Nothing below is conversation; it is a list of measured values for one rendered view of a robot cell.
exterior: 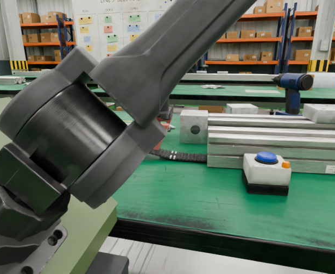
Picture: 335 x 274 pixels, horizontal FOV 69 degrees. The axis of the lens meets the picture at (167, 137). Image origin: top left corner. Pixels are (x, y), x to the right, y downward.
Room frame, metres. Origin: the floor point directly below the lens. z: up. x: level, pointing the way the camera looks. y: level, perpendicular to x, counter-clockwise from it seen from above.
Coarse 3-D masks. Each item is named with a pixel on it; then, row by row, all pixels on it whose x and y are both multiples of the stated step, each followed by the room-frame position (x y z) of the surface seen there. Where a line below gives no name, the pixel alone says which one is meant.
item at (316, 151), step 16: (208, 128) 0.65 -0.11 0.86; (224, 128) 0.65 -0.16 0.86; (240, 128) 0.65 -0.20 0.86; (256, 128) 0.65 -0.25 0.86; (208, 144) 0.59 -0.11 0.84; (224, 144) 0.58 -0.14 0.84; (240, 144) 0.58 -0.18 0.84; (256, 144) 0.57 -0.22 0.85; (272, 144) 0.55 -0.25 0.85; (288, 144) 0.55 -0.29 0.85; (304, 144) 0.54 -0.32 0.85; (320, 144) 0.54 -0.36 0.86; (208, 160) 0.58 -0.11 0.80; (224, 160) 0.57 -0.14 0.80; (240, 160) 0.56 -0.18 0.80; (288, 160) 0.55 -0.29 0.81; (304, 160) 0.55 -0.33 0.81; (320, 160) 0.55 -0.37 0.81
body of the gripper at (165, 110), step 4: (168, 100) 0.64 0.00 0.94; (164, 104) 0.63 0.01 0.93; (168, 104) 0.64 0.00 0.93; (164, 108) 0.63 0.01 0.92; (168, 108) 0.64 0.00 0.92; (160, 112) 0.61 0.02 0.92; (164, 112) 0.62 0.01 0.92; (168, 112) 0.62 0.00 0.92; (160, 116) 0.64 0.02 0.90; (164, 116) 0.60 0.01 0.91
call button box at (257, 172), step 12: (252, 156) 0.50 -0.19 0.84; (252, 168) 0.45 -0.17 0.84; (264, 168) 0.44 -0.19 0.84; (276, 168) 0.44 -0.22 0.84; (252, 180) 0.44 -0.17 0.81; (264, 180) 0.44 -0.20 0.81; (276, 180) 0.44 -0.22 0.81; (288, 180) 0.44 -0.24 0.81; (252, 192) 0.44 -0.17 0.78; (264, 192) 0.44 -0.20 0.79; (276, 192) 0.44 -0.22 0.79
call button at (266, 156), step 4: (260, 152) 0.49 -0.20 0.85; (264, 152) 0.49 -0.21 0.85; (268, 152) 0.49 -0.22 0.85; (256, 156) 0.48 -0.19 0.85; (260, 156) 0.47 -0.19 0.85; (264, 156) 0.47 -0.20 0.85; (268, 156) 0.47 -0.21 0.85; (272, 156) 0.47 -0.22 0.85; (276, 156) 0.47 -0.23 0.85; (264, 160) 0.46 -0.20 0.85; (268, 160) 0.46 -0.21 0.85; (272, 160) 0.46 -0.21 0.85
